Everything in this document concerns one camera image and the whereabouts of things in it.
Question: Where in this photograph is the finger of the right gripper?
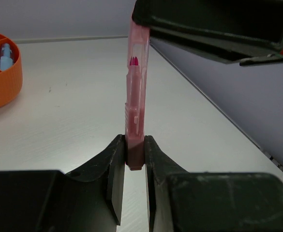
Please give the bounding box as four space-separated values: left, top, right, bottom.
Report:
132 0 283 66

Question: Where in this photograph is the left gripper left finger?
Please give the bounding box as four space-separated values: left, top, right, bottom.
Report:
0 135 125 232

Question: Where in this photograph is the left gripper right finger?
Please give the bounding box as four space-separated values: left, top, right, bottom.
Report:
144 136 283 232

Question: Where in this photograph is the pink pen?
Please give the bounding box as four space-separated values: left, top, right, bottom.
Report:
125 21 150 171

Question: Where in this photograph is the blue pen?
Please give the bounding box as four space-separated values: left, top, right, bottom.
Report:
0 43 14 71

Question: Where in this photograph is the orange round organizer container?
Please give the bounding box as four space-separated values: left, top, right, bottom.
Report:
0 34 23 107

